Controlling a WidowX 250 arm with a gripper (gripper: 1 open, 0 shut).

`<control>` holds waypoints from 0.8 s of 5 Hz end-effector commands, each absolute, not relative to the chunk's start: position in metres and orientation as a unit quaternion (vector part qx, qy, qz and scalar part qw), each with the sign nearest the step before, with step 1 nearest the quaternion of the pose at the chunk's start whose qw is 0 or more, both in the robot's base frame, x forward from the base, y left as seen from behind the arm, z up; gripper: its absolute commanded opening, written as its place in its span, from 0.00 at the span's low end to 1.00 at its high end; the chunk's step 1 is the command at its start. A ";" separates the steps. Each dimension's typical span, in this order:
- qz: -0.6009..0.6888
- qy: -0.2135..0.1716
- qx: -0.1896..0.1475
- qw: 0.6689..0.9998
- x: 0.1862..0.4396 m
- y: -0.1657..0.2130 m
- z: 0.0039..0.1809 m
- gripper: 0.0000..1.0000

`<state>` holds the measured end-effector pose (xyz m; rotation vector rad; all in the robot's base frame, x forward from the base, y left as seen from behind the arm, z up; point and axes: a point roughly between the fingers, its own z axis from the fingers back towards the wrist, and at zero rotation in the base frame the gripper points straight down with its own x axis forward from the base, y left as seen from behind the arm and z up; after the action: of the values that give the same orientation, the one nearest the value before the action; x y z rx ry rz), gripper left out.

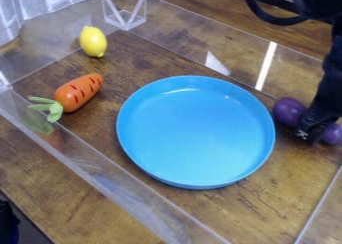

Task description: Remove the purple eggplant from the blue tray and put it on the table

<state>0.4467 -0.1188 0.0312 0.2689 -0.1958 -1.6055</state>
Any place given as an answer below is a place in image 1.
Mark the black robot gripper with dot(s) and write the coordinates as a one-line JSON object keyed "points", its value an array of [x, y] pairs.
{"points": [[317, 126]]}

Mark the purple toy eggplant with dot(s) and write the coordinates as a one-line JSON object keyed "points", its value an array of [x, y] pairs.
{"points": [[285, 112]]}

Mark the blue round tray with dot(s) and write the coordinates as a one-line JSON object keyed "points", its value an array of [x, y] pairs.
{"points": [[195, 131]]}

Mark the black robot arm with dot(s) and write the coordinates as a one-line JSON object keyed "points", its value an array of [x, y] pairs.
{"points": [[323, 10]]}

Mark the clear acrylic front barrier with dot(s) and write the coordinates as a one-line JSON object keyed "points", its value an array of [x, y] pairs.
{"points": [[167, 221]]}

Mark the yellow toy lemon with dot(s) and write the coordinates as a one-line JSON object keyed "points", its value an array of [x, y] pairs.
{"points": [[92, 41]]}

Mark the orange toy carrot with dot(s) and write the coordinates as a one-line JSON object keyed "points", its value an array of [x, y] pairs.
{"points": [[69, 96]]}

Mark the clear acrylic corner bracket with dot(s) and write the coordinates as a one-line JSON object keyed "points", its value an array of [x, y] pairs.
{"points": [[120, 18]]}

